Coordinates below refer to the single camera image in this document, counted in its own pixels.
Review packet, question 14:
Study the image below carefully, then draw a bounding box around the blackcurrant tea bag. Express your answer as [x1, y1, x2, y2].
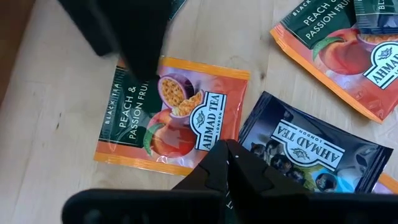
[238, 91, 394, 195]
[353, 0, 398, 35]

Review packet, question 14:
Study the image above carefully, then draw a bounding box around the peach passion fruit tea bag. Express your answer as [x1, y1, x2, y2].
[269, 0, 398, 124]
[93, 55, 251, 177]
[371, 172, 398, 195]

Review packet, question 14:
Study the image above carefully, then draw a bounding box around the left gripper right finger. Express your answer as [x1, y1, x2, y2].
[226, 139, 398, 224]

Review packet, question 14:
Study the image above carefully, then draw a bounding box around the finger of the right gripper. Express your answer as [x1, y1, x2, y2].
[105, 0, 174, 79]
[57, 0, 121, 58]

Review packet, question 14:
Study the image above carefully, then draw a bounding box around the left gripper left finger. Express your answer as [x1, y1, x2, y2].
[61, 139, 229, 224]

